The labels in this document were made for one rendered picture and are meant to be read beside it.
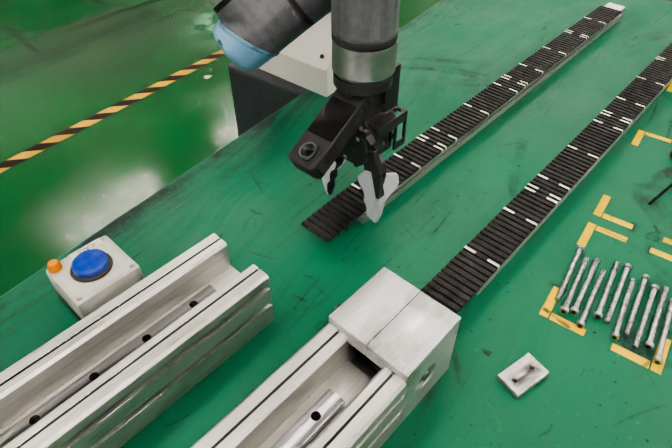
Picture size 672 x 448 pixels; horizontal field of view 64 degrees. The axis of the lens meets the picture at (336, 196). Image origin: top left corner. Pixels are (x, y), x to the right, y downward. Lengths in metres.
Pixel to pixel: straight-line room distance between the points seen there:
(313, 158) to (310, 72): 0.45
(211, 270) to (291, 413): 0.20
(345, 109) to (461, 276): 0.25
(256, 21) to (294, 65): 0.41
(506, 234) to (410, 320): 0.24
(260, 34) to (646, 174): 0.64
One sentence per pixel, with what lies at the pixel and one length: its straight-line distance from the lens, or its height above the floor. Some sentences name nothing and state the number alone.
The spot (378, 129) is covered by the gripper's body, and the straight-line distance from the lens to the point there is 0.67.
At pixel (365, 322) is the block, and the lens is 0.55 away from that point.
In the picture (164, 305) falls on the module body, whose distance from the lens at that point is 0.64.
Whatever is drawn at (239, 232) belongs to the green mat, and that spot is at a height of 0.78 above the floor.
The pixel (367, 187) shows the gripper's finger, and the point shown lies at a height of 0.87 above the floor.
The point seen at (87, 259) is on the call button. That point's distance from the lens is 0.70.
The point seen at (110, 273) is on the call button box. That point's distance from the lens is 0.69.
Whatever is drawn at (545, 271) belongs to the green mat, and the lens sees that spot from 0.77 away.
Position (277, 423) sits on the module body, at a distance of 0.55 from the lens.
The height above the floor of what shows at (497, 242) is 0.81.
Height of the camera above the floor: 1.33
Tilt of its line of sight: 42 degrees down
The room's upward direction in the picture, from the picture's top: straight up
